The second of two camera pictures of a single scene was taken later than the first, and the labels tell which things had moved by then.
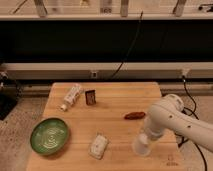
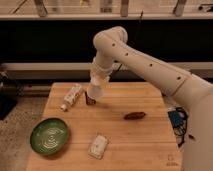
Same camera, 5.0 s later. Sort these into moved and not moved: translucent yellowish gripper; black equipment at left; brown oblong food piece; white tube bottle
Moved: translucent yellowish gripper
Not moved: black equipment at left; brown oblong food piece; white tube bottle
